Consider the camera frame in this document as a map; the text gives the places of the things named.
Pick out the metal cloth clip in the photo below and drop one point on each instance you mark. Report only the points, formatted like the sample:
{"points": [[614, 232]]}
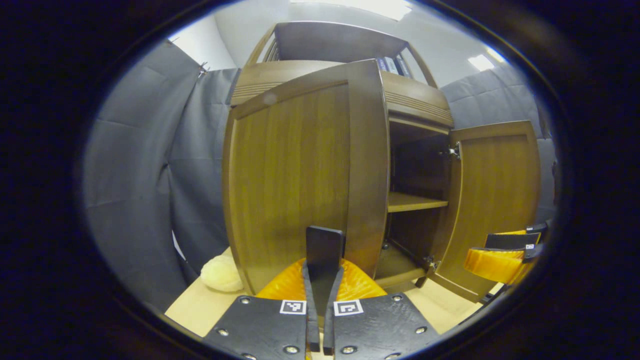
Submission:
{"points": [[203, 70]]}

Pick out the cream fluffy ball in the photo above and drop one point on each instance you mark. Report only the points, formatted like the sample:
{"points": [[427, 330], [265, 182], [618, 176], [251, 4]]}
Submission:
{"points": [[222, 275]]}

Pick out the small ceiling light panel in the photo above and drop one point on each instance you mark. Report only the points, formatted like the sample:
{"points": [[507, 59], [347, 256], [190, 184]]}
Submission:
{"points": [[482, 61]]}

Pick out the wooden shoe cabinet door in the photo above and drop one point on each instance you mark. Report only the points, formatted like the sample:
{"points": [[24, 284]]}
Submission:
{"points": [[495, 190], [290, 175]]}

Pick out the wooden double-door shoe cabinet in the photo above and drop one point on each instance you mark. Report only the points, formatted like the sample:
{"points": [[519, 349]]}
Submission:
{"points": [[415, 202]]}

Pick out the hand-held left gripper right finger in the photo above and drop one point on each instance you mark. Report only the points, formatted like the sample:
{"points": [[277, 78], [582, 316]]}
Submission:
{"points": [[380, 330]]}

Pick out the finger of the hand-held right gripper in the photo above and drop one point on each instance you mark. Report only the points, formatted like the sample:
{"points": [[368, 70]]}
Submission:
{"points": [[536, 228], [495, 265]]}

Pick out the black backdrop cloth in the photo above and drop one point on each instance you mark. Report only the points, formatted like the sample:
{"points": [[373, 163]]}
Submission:
{"points": [[130, 175]]}

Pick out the large ceiling light panel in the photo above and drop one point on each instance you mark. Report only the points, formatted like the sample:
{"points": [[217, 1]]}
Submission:
{"points": [[360, 6]]}

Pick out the wooden cabinet drawer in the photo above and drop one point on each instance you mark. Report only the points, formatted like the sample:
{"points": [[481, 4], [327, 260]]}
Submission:
{"points": [[420, 102]]}

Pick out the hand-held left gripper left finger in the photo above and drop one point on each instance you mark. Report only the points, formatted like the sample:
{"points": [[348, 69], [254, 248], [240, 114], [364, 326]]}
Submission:
{"points": [[260, 330]]}

